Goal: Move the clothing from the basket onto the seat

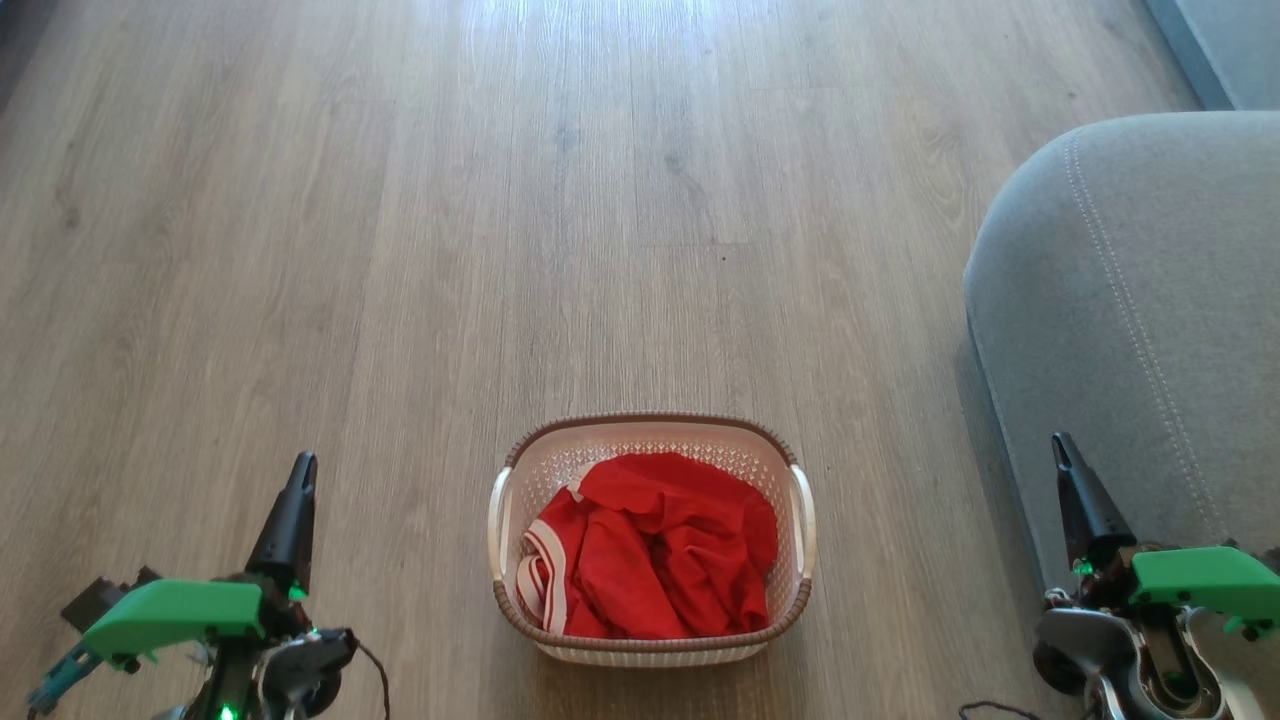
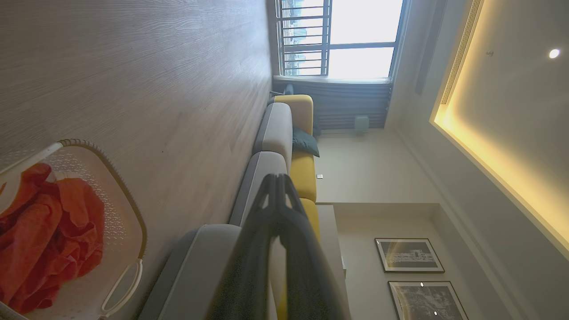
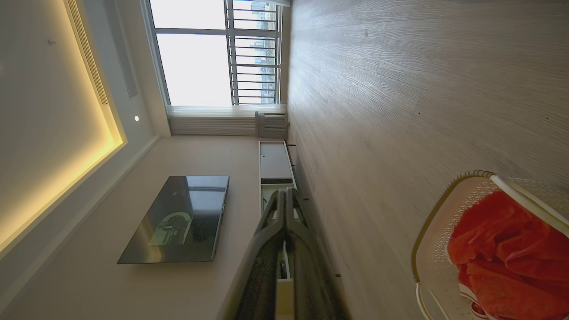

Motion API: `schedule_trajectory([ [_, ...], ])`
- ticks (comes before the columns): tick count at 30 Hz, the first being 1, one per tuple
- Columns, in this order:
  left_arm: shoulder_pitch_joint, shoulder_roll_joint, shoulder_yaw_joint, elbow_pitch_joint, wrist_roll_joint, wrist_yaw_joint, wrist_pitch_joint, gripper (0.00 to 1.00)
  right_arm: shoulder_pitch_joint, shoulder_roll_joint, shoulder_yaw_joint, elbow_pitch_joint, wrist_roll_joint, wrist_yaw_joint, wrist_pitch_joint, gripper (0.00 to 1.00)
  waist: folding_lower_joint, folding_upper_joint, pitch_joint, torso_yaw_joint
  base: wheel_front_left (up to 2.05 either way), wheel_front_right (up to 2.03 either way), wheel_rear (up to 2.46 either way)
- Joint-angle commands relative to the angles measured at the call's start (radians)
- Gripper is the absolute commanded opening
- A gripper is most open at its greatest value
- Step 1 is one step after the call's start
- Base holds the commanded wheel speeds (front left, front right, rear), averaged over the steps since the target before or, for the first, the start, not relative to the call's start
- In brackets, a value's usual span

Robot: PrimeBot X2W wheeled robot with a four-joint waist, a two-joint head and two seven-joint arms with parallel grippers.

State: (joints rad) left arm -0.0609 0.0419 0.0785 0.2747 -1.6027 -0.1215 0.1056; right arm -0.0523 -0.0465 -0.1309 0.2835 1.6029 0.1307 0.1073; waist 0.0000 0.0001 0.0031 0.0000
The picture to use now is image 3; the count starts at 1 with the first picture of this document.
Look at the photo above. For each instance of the red cloth with white stripes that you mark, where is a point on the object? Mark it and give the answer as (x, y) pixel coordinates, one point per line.
(502, 240)

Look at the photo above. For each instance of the white low TV cabinet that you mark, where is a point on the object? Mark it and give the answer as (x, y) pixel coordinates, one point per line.
(273, 162)

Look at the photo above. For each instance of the large window with frame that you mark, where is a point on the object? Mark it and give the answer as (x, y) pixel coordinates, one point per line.
(195, 62)

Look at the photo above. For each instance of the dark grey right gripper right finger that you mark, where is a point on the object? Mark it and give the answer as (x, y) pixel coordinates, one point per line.
(311, 275)

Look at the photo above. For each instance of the white slatted chair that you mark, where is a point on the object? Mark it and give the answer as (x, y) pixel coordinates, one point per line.
(272, 124)

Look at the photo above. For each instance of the white sheer curtain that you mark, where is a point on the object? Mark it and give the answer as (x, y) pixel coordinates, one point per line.
(213, 120)

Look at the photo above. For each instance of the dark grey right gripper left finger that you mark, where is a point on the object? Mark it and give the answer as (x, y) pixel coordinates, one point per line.
(262, 266)

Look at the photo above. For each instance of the metal window guard rail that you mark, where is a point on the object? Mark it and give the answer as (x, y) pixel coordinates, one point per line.
(255, 58)

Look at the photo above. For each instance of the cream plastic laundry basket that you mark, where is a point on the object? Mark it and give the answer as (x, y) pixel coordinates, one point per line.
(438, 231)

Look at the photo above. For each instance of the black flat screen television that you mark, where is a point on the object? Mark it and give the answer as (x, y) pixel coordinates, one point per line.
(182, 222)

